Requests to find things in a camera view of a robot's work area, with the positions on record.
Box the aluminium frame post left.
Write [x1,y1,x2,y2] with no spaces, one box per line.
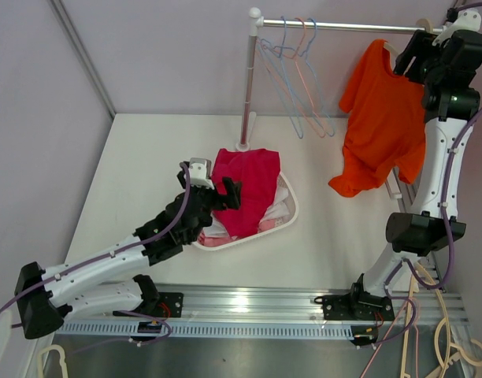
[46,0,117,120]

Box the white perforated plastic basket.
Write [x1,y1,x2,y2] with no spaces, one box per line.
[192,172,299,251]

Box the light blue wire hanger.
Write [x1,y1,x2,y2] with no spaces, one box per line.
[258,17,304,139]

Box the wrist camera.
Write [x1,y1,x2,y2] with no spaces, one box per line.
[432,8,481,46]
[188,157,214,190]

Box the beige wooden hanger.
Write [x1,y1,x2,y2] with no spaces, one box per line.
[382,18,443,57]

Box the white slotted cable duct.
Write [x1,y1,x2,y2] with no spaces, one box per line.
[57,320,377,340]

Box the aluminium mounting rail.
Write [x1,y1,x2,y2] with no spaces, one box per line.
[42,281,469,326]

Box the light pink t shirt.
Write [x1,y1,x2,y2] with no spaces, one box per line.
[198,219,284,248]

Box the aluminium frame post right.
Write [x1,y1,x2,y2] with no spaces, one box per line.
[443,0,469,29]

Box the lavender blue wire hanger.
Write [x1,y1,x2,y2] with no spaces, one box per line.
[281,17,336,139]

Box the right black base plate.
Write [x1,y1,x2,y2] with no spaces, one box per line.
[313,294,395,321]

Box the pink wire hanger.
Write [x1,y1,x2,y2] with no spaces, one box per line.
[256,17,336,139]

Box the magenta t shirt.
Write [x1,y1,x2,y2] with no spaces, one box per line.
[211,148,280,239]

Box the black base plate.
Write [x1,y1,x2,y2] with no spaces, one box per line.
[109,292,184,319]
[313,294,395,321]

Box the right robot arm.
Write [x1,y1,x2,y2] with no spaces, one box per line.
[344,28,482,319]

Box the white and silver clothes rack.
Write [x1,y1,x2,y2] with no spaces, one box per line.
[232,6,458,200]

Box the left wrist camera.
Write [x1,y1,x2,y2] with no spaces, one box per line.
[188,157,214,190]

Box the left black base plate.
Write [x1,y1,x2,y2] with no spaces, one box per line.
[109,292,184,319]

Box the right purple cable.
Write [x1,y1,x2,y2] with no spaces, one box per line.
[382,0,482,350]

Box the white t shirt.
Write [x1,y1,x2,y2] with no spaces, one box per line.
[202,186,290,237]

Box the orange t shirt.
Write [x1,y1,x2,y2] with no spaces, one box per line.
[328,39,425,198]

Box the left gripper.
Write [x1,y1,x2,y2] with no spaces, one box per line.
[177,172,241,243]

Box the aluminium frame post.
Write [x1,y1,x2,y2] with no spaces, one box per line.
[46,0,117,120]
[443,0,469,29]

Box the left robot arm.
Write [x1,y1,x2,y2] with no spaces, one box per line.
[14,158,242,339]

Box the beige hanger pile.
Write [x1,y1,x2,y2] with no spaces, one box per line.
[399,263,482,377]

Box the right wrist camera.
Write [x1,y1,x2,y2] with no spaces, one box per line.
[432,8,481,46]

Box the beige hanger bottom left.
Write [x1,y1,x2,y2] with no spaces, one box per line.
[36,344,71,378]

